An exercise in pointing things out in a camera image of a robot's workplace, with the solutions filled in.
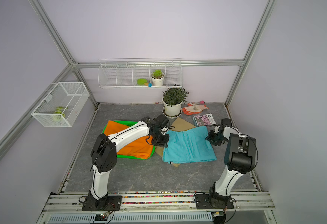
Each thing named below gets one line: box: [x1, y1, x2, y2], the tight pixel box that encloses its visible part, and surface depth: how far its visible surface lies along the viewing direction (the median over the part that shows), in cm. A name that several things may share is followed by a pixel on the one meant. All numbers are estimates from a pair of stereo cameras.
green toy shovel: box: [136, 78, 153, 88], surface depth 101 cm
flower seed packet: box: [192, 112, 217, 127], surface depth 111 cm
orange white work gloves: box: [182, 102, 209, 116], surface depth 118 cm
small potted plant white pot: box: [150, 69, 165, 87], surface depth 93 cm
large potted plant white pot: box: [162, 86, 190, 126], surface depth 104 cm
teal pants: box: [162, 126, 217, 165], surface depth 91 cm
